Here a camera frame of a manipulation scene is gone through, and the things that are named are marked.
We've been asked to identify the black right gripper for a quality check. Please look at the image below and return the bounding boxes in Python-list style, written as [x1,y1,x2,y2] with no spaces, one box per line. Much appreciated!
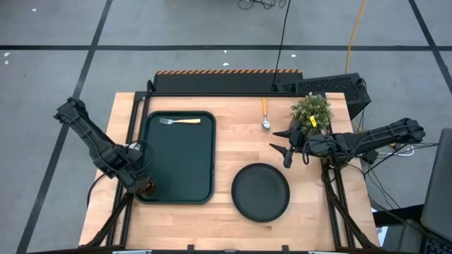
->
[268,119,308,169]

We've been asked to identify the amber glass cup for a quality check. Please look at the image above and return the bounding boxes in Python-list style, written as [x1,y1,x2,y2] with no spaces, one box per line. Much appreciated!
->
[139,179,157,197]

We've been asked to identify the spoon with orange handle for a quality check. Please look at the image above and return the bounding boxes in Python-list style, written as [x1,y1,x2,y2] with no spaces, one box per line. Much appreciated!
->
[261,97,272,131]

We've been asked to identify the dark green serving tray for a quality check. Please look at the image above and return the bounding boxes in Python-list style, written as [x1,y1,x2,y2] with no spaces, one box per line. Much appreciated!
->
[133,110,217,205]

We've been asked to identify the black round plate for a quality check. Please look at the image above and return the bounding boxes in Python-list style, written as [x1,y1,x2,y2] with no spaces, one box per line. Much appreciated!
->
[231,162,291,224]

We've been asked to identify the fork with orange handle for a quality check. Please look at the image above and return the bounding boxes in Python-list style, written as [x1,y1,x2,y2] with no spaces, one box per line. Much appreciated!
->
[158,117,202,126]

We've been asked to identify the green plant in ribbed pot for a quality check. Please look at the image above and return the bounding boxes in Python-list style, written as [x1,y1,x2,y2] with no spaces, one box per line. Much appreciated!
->
[289,92,334,139]

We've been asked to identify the black computer tower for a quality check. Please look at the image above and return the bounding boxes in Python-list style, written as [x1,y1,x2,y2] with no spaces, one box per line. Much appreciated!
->
[276,73,372,121]

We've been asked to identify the black ramp with striped edge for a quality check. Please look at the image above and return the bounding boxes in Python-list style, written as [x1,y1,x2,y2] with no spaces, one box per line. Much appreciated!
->
[153,69,304,93]

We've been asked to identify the black power adapter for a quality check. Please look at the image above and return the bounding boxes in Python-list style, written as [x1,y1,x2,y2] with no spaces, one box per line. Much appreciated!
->
[362,150,379,165]

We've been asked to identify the grey computer monitor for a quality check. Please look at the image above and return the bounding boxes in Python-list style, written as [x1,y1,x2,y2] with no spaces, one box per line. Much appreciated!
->
[420,127,452,244]

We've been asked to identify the black keyboard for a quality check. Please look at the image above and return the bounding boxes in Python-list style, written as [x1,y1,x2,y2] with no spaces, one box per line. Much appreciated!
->
[423,235,452,254]

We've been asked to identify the black aluminium table frame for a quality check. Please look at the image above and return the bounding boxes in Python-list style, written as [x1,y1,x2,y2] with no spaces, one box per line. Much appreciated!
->
[83,80,381,254]

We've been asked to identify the black hanging cable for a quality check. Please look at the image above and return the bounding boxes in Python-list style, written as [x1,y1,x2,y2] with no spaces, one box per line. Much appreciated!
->
[270,0,292,92]

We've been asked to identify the white power cable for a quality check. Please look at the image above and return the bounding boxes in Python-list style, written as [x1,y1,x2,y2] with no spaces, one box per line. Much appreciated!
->
[388,143,415,157]

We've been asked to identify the yellow hanging cable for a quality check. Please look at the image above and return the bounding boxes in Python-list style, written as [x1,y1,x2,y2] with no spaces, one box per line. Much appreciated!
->
[345,0,368,75]

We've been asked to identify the black coiled floor cables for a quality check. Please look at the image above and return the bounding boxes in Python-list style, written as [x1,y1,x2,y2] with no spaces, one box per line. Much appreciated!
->
[237,0,287,11]

